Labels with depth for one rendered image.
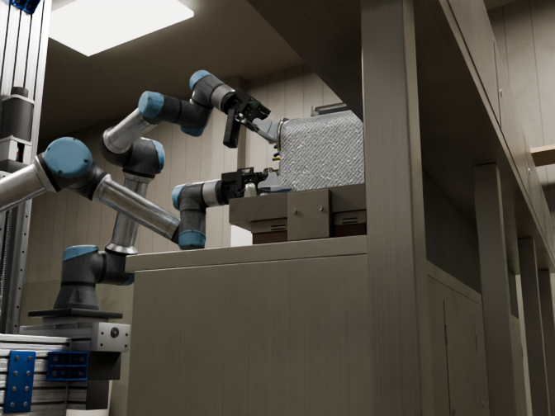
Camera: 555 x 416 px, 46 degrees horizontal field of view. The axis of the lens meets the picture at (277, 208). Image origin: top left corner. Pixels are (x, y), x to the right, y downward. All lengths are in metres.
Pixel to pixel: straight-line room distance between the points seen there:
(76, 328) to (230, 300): 0.90
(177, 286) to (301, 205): 0.34
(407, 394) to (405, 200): 0.23
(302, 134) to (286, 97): 4.36
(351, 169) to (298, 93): 4.40
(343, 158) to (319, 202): 0.28
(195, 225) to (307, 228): 0.47
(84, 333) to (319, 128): 1.02
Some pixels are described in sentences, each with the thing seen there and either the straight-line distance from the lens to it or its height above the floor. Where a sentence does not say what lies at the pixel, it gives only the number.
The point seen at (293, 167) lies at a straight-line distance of 1.75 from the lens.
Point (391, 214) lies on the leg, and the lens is 0.80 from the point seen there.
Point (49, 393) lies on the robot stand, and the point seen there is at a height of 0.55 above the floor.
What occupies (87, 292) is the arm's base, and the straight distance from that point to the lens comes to 2.32.
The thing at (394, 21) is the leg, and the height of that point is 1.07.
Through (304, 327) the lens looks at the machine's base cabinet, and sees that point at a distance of 1.38.
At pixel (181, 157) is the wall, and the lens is 6.73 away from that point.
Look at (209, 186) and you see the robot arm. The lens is 1.82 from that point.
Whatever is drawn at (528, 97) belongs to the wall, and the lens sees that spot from 5.18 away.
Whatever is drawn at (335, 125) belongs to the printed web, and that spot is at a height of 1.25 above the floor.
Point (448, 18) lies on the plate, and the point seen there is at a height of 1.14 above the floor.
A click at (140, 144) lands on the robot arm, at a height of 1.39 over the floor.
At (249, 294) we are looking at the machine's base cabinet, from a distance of 1.44.
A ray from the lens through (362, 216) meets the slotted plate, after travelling 1.44.
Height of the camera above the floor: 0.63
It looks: 14 degrees up
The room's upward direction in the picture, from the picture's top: straight up
